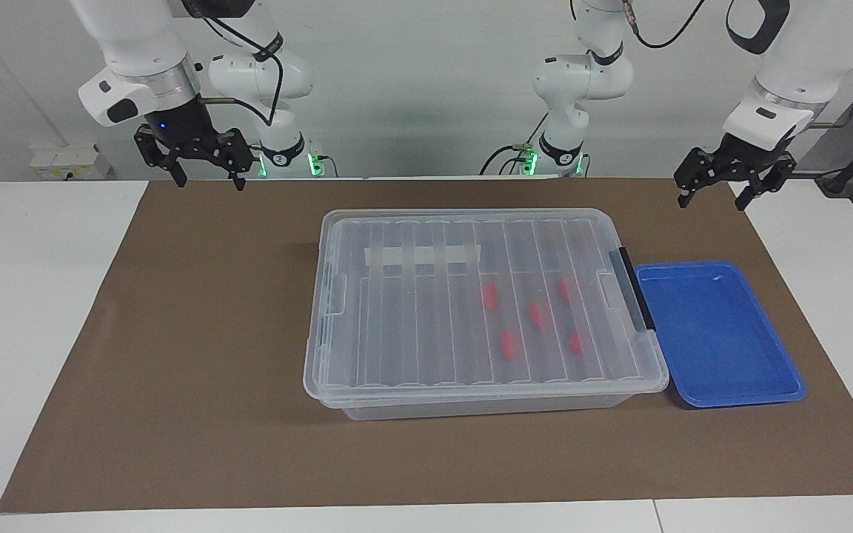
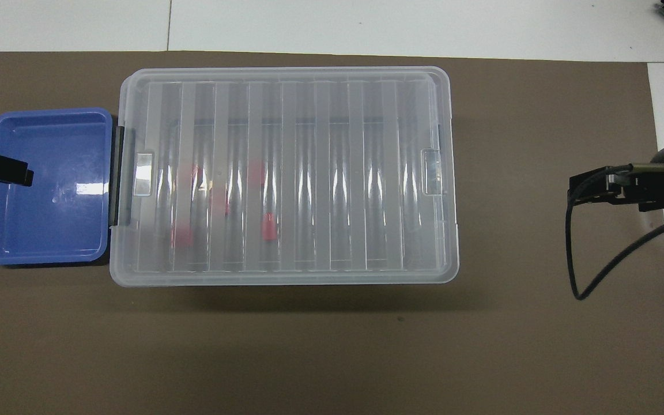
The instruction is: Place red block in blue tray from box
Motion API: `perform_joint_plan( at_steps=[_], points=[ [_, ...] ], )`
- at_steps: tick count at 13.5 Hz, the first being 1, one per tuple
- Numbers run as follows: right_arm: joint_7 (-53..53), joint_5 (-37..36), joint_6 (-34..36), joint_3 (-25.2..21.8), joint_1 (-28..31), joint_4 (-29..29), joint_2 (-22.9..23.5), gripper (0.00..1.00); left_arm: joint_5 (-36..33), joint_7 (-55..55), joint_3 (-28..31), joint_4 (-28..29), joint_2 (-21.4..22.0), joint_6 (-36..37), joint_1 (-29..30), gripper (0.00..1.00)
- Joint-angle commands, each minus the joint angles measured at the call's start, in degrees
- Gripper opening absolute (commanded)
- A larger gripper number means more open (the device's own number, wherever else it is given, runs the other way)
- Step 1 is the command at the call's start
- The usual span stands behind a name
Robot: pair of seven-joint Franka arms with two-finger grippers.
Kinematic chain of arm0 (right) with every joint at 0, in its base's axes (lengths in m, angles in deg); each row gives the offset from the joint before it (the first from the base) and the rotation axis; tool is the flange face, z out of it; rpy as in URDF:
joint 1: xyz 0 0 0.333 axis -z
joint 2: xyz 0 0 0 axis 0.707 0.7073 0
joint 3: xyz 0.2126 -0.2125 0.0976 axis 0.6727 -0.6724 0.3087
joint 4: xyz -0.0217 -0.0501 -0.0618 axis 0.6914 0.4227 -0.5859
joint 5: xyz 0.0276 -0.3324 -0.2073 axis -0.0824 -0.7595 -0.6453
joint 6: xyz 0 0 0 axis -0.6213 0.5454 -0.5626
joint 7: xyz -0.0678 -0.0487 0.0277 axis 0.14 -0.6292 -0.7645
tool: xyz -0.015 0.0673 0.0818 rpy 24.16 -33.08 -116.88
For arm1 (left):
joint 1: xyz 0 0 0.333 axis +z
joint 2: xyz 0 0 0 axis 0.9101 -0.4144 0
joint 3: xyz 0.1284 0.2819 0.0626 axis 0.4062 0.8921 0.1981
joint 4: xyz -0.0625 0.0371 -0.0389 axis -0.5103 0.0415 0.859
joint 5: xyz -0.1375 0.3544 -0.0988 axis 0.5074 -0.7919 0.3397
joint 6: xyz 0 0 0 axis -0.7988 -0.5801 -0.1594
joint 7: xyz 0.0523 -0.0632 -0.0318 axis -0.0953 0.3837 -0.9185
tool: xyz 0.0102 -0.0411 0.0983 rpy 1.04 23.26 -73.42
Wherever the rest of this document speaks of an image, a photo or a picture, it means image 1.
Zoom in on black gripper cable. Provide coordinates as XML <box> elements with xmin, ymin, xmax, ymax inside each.
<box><xmin>619</xmin><ymin>0</ymin><xmax>853</xmax><ymax>130</ymax></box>
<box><xmin>197</xmin><ymin>13</ymin><xmax>284</xmax><ymax>128</ymax></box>

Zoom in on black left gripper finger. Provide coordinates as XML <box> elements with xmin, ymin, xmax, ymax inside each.
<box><xmin>674</xmin><ymin>147</ymin><xmax>720</xmax><ymax>209</ymax></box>
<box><xmin>735</xmin><ymin>154</ymin><xmax>797</xmax><ymax>212</ymax></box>

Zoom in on clear ribbed plastic lid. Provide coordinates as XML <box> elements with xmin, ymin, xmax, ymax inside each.
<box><xmin>303</xmin><ymin>209</ymin><xmax>670</xmax><ymax>409</ymax></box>

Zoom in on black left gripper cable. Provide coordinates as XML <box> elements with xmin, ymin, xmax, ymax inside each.
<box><xmin>619</xmin><ymin>0</ymin><xmax>853</xmax><ymax>130</ymax></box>

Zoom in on black base cables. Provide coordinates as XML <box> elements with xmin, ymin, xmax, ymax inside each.
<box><xmin>480</xmin><ymin>111</ymin><xmax>549</xmax><ymax>176</ymax></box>

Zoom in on blue plastic tray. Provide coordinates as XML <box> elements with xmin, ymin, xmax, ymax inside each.
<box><xmin>634</xmin><ymin>261</ymin><xmax>807</xmax><ymax>409</ymax></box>

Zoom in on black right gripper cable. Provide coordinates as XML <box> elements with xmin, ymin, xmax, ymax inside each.
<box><xmin>197</xmin><ymin>13</ymin><xmax>284</xmax><ymax>128</ymax></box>

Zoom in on white wall socket boxes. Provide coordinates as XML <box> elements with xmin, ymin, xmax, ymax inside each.
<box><xmin>29</xmin><ymin>144</ymin><xmax>113</xmax><ymax>181</ymax></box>

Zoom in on black box latch handle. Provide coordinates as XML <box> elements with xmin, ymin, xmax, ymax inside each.
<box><xmin>608</xmin><ymin>247</ymin><xmax>655</xmax><ymax>332</ymax></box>

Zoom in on brown table mat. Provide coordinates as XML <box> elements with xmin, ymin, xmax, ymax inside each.
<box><xmin>0</xmin><ymin>178</ymin><xmax>853</xmax><ymax>514</ymax></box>

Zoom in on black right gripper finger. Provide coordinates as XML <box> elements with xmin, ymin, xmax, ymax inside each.
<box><xmin>135</xmin><ymin>125</ymin><xmax>188</xmax><ymax>189</ymax></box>
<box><xmin>222</xmin><ymin>129</ymin><xmax>255</xmax><ymax>192</ymax></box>

